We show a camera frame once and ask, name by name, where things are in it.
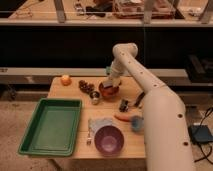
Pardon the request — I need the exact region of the green plastic tray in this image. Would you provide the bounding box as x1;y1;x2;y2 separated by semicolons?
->
18;98;82;157

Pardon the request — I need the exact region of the metal fork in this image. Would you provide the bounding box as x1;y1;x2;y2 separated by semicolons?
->
86;118;92;145

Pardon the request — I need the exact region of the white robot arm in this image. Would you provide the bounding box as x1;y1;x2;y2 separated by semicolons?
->
108;43;196;171

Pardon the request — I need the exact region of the light blue cloth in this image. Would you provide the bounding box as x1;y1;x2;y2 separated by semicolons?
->
89;118;113;133

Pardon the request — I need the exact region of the dark grape bunch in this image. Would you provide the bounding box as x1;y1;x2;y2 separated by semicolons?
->
79;80;95;94

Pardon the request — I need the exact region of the small black toy car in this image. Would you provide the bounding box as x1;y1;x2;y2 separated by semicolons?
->
119;99;129;112

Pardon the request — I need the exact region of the purple bowl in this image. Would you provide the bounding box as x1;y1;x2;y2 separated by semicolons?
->
94;125;124;156

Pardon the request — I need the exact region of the black box on floor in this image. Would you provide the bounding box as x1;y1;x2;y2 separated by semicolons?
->
188;125;213;144

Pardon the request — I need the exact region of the orange carrot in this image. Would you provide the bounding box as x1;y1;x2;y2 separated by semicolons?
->
114;114;131;122

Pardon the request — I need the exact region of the green sponge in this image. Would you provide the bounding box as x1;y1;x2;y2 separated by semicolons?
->
106;66;111;75

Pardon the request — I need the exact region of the small metal cup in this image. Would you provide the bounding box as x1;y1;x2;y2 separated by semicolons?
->
90;91;100;105

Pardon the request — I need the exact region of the red bowl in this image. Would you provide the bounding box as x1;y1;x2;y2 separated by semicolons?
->
99;80;119;99

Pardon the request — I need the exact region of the wooden table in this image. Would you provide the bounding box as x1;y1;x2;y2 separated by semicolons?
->
48;77;145;159

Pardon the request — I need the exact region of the small blue bowl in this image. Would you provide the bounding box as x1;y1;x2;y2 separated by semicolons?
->
131;116;144;132

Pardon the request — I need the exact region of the orange fruit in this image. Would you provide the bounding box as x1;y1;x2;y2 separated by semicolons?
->
60;75;72;86

